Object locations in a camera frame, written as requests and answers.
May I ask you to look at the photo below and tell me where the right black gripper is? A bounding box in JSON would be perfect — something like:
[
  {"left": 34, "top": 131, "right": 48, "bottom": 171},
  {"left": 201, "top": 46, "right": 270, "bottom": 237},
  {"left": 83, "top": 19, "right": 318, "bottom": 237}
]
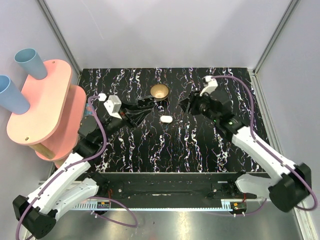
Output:
[{"left": 176, "top": 89, "right": 219, "bottom": 123}]

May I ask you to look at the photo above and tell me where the white earbud charging case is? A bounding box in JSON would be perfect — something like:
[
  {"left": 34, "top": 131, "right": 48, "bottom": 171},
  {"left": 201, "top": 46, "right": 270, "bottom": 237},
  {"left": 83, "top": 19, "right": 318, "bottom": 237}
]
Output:
[{"left": 160, "top": 115, "right": 173, "bottom": 124}]

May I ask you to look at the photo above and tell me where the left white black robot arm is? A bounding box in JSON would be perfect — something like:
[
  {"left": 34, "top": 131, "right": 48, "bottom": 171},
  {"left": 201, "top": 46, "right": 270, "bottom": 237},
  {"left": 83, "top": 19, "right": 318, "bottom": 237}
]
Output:
[{"left": 12, "top": 95, "right": 156, "bottom": 239}]

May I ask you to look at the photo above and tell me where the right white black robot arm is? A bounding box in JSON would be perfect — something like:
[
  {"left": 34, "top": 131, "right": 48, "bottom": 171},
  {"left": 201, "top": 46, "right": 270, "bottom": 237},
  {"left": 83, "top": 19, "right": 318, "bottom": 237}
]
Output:
[{"left": 179, "top": 90, "right": 312, "bottom": 213}]

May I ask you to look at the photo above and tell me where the gold metal bowl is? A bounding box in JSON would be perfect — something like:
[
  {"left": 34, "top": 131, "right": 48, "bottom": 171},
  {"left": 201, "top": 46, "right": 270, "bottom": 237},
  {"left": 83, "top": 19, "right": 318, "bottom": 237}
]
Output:
[{"left": 150, "top": 84, "right": 170, "bottom": 101}]

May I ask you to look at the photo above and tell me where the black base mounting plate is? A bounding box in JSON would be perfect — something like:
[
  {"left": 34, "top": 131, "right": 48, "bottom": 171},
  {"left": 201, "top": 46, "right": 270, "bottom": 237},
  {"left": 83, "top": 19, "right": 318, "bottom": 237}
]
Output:
[{"left": 78, "top": 172, "right": 256, "bottom": 209}]

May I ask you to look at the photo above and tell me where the pink two-tier wooden shelf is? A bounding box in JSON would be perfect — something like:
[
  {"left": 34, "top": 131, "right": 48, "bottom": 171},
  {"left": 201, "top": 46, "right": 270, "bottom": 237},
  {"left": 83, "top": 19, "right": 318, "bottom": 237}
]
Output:
[{"left": 6, "top": 59, "right": 87, "bottom": 168}]

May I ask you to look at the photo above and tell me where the rear light blue cup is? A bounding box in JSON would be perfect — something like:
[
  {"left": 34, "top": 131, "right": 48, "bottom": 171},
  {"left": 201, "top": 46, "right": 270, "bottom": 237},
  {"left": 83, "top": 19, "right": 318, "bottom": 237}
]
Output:
[{"left": 14, "top": 48, "right": 48, "bottom": 80}]

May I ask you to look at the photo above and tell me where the light blue cup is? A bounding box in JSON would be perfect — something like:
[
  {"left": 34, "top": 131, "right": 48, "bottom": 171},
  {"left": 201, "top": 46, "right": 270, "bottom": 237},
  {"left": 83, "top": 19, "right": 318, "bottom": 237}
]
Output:
[
  {"left": 0, "top": 75, "right": 30, "bottom": 115},
  {"left": 14, "top": 48, "right": 48, "bottom": 80}
]

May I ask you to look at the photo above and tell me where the front light blue cup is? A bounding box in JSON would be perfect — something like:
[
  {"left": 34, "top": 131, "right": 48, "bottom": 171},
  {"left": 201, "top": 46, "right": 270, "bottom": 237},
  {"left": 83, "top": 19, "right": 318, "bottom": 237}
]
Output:
[{"left": 0, "top": 75, "right": 30, "bottom": 115}]

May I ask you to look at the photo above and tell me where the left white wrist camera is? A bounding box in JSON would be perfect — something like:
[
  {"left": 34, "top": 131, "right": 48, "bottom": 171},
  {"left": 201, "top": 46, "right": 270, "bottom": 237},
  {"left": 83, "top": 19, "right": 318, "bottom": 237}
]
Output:
[{"left": 98, "top": 93, "right": 122, "bottom": 119}]

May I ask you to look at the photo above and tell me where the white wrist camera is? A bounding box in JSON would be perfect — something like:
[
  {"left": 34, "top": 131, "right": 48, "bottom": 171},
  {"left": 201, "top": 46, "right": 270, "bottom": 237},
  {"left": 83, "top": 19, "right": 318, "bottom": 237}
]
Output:
[
  {"left": 199, "top": 75, "right": 218, "bottom": 97},
  {"left": 98, "top": 93, "right": 122, "bottom": 119}
]

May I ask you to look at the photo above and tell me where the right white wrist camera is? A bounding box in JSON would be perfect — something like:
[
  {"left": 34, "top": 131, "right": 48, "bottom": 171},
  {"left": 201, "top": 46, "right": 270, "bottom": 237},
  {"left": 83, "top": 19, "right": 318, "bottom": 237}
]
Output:
[{"left": 199, "top": 75, "right": 218, "bottom": 97}]

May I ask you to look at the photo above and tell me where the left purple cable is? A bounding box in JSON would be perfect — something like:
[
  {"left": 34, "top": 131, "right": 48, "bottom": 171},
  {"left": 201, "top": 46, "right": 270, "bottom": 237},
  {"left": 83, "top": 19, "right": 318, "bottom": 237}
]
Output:
[{"left": 15, "top": 95, "right": 139, "bottom": 240}]

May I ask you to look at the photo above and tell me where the purple cable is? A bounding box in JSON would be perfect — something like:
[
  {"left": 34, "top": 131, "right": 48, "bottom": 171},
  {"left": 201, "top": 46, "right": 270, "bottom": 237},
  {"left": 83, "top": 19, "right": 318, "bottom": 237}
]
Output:
[
  {"left": 207, "top": 75, "right": 316, "bottom": 217},
  {"left": 15, "top": 95, "right": 139, "bottom": 240}
]

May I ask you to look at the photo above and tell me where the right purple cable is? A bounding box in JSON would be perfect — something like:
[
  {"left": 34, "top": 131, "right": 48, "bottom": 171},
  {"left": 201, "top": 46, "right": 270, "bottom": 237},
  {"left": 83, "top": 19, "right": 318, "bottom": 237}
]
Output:
[{"left": 207, "top": 75, "right": 316, "bottom": 217}]

